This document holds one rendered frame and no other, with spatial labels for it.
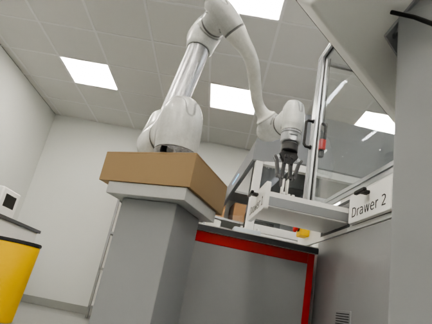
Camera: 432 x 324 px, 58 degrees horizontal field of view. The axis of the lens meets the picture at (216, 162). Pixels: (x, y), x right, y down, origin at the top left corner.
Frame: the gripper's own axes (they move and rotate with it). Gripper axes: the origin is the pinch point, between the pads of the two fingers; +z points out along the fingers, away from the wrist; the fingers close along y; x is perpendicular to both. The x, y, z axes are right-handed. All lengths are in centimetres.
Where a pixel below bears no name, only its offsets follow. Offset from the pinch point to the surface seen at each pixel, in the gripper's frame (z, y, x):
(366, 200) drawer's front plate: 8.8, 20.8, -31.6
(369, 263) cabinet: 30, 22, -33
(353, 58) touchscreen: 3, -15, -96
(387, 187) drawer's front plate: 7, 21, -45
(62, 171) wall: -93, -230, 442
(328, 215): 12.0, 14.6, -14.2
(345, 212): 9.3, 21.5, -14.0
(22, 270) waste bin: 54, -159, 199
